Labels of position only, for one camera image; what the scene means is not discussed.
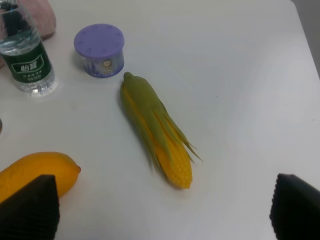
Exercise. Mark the pink cloth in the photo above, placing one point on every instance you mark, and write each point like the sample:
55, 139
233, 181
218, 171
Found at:
42, 17

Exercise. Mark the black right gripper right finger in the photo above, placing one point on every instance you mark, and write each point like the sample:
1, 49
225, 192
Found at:
295, 209

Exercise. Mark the green label water bottle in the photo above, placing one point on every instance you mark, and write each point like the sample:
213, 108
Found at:
31, 70

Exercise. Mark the purple lidded round container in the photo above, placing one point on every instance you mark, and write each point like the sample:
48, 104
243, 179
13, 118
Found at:
100, 47

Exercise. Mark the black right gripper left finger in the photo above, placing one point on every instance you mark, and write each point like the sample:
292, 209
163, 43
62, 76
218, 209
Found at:
32, 212

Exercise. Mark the yellow toy mango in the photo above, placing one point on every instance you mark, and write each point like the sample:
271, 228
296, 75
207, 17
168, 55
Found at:
29, 167

